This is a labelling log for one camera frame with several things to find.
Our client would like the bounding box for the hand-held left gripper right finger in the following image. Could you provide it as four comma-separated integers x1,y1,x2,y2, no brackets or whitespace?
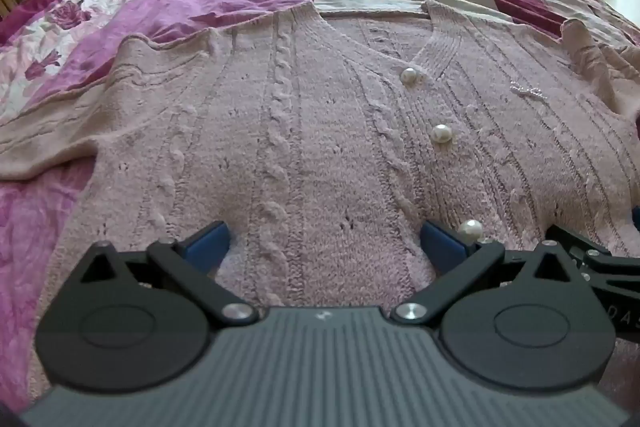
390,221,576,325

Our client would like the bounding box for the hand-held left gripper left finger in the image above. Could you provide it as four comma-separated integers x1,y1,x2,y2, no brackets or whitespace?
80,221,260,326

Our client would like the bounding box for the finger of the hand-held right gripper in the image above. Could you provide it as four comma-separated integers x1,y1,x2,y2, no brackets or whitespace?
545,224,640,296

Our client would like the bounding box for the pink knitted cardigan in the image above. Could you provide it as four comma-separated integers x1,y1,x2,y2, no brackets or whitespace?
0,0,640,410

